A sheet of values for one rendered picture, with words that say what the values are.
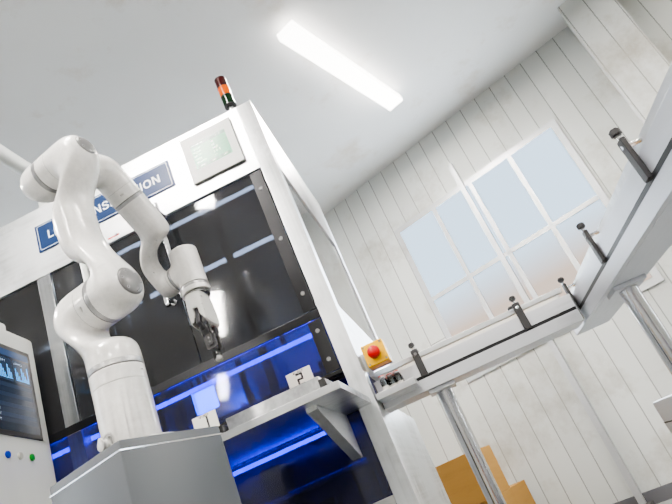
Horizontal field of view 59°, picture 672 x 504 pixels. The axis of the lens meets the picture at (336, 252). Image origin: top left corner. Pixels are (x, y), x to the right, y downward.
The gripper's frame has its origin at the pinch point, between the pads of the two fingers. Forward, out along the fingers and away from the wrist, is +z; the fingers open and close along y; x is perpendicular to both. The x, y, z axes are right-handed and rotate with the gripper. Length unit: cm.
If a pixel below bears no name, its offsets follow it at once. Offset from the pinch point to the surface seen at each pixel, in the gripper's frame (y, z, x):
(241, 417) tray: 4.8, 24.1, 2.4
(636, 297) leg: -16, 38, 106
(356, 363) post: -32.2, 14.4, 29.8
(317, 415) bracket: -1.6, 30.8, 19.1
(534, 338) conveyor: -44, 30, 82
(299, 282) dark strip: -30.8, -18.9, 23.8
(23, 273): -28, -76, -73
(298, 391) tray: 4.8, 24.9, 18.4
